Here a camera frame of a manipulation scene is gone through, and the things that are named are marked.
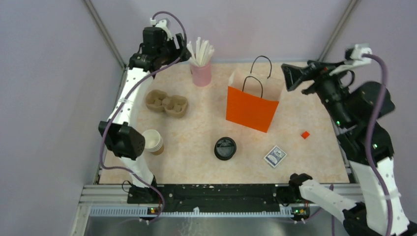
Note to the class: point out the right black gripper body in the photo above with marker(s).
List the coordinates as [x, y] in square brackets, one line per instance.
[328, 88]

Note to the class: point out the small red cube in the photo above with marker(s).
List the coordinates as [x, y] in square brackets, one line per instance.
[305, 134]

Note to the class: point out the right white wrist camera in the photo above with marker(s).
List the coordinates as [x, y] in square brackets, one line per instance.
[354, 58]

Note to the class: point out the brown pulp cup carrier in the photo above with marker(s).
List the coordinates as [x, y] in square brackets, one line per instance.
[173, 105]

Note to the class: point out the stack of brown paper cups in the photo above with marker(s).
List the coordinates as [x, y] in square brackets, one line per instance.
[153, 142]

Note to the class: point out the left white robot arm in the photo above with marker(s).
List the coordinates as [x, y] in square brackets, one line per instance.
[159, 50]

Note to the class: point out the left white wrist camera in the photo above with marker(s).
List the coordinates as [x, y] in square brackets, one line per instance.
[163, 24]

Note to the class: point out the pink straw holder cup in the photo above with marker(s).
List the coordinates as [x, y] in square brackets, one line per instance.
[201, 75]

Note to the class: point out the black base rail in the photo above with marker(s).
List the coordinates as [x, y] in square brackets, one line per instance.
[218, 198]

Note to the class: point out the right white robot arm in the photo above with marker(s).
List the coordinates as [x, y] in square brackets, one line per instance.
[367, 146]

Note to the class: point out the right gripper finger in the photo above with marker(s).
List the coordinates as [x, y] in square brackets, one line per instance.
[295, 75]
[314, 66]

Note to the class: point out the blue playing card box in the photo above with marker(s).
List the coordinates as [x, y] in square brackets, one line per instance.
[275, 156]

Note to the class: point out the stack of black cup lids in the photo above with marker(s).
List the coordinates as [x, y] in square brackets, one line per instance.
[225, 148]

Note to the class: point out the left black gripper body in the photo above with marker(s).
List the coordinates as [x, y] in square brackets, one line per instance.
[168, 50]

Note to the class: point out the orange paper bag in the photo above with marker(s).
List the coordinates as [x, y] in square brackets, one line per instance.
[252, 99]

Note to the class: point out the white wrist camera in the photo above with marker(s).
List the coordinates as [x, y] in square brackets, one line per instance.
[163, 24]
[354, 58]

